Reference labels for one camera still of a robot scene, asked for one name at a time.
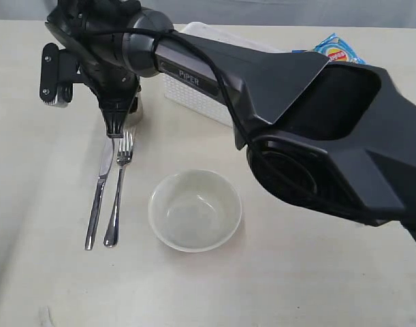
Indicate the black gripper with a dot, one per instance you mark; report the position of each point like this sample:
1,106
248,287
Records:
116,90

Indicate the silver fork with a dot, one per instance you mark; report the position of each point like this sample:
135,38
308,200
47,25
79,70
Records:
123,159

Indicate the silver table knife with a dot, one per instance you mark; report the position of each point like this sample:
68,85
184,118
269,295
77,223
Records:
106,163

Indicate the white ceramic bowl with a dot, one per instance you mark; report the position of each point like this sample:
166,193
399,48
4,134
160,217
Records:
194,211

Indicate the blue chips bag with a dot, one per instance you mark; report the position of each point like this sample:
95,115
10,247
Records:
336,50

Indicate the silver foil packet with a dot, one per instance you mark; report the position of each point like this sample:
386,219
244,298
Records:
136,112

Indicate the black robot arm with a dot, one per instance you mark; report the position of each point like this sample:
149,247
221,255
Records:
333,137

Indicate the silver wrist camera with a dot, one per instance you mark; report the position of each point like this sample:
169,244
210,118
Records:
60,70

